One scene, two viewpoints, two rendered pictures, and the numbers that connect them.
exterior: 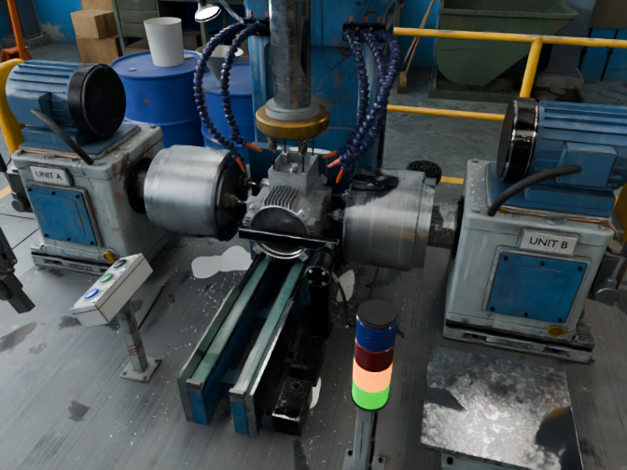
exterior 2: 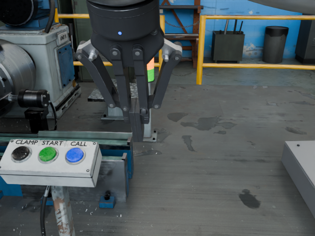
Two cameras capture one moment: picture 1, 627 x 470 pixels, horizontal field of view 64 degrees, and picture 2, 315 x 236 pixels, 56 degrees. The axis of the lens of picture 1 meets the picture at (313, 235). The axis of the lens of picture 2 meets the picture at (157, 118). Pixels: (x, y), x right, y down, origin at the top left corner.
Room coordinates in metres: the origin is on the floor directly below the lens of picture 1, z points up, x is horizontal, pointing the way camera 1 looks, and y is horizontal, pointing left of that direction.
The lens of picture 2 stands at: (0.69, 0.91, 1.35)
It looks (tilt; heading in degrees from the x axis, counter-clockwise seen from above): 25 degrees down; 259
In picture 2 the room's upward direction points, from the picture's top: straight up
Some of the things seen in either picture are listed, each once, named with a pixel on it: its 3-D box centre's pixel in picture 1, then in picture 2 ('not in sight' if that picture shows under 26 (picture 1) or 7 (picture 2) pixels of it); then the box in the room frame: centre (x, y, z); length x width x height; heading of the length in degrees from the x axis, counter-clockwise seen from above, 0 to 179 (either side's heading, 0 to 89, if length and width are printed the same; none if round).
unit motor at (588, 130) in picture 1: (563, 203); (40, 28); (0.94, -0.55, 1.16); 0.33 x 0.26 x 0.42; 75
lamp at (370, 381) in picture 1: (372, 367); (145, 61); (0.54, -0.09, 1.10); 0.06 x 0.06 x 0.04
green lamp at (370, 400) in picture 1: (370, 386); (145, 74); (0.54, -0.09, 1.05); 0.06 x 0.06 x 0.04
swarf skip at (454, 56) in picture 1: (494, 48); not in sight; (5.25, -1.83, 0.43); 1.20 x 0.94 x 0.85; 77
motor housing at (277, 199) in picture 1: (290, 213); not in sight; (1.14, 0.06, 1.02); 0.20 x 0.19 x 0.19; 165
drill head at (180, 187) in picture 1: (184, 190); not in sight; (1.21, 0.36, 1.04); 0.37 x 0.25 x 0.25; 75
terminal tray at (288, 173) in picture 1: (294, 174); not in sight; (1.17, 0.05, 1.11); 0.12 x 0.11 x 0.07; 165
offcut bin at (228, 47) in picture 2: not in sight; (228, 39); (-1.58, -4.11, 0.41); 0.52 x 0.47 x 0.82; 165
